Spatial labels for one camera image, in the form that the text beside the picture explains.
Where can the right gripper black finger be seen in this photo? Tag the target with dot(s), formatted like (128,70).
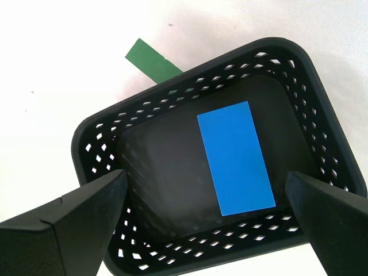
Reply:
(63,235)
(339,224)

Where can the black plastic woven basket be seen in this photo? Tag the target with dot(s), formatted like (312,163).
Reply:
(161,172)

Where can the blue rectangular block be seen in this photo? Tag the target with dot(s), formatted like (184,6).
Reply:
(235,158)

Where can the green tape strip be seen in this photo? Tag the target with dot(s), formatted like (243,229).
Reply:
(152,61)

